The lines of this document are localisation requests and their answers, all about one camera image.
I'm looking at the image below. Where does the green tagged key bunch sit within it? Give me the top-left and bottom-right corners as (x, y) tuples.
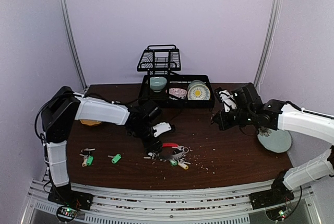
(79, 148), (96, 167)

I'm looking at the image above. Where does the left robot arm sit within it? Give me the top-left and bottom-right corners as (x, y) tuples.
(36, 86), (162, 210)

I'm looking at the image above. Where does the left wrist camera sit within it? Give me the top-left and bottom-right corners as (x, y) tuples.
(152, 122), (175, 138)

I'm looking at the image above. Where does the aluminium frame post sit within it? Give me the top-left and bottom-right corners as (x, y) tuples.
(59, 0), (88, 91)
(254, 0), (282, 91)

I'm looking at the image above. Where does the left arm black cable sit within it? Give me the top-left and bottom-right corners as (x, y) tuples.
(35, 92), (143, 146)

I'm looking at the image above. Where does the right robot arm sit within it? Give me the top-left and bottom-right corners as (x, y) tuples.
(211, 82), (333, 209)

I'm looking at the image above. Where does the light green flower plate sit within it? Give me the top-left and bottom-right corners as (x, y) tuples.
(257, 127), (292, 154)

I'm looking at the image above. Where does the pink patterned bowl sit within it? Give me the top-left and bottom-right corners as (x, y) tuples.
(169, 88), (187, 100)

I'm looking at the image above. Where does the pale green plate behind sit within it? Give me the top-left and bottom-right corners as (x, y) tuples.
(187, 79), (206, 91)

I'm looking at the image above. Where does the green tagged single key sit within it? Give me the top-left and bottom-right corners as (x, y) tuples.
(108, 154), (122, 164)

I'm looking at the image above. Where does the right aluminium frame post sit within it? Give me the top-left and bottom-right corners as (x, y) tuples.
(254, 0), (282, 91)

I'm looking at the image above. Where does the celadon green bowl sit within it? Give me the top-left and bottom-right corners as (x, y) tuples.
(149, 76), (167, 92)

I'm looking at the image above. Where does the black wire dish rack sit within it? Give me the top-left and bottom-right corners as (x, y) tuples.
(137, 44), (215, 109)

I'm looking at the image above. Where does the large keyring with red handle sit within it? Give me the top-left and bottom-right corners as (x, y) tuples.
(144, 143), (190, 170)

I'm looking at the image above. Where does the yellow daisy plate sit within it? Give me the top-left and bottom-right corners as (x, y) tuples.
(187, 84), (211, 101)

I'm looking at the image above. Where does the right base circuit board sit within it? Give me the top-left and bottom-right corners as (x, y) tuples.
(265, 206), (294, 221)

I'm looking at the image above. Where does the left aluminium frame post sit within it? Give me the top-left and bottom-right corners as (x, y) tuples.
(59, 0), (88, 91)

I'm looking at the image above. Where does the base circuit board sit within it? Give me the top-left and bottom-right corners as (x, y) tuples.
(56, 206), (79, 222)
(265, 206), (294, 221)

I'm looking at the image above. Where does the aluminium front rail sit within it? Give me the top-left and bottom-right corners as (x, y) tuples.
(19, 178), (323, 223)

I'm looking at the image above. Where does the left base circuit board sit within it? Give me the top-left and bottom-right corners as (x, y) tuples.
(56, 206), (79, 222)

